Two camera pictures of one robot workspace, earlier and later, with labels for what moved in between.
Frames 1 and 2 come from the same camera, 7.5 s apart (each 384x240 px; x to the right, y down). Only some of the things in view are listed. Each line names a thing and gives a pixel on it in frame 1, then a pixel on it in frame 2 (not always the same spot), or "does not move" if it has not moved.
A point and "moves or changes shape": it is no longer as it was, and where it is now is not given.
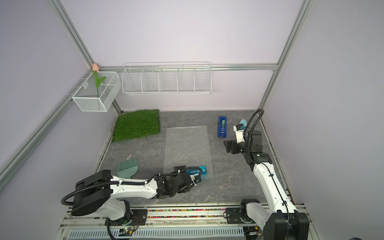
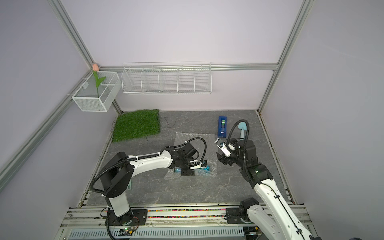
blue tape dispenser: x=222 y=127 does not move
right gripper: x=231 y=144 -> x=224 y=159
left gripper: x=186 y=189 -> x=187 y=173
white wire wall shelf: x=166 y=79 does not move
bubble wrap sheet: x=188 y=146 moves or changes shape
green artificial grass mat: x=133 y=124 does not move
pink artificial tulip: x=95 y=68 does not move
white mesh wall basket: x=97 y=93 does not move
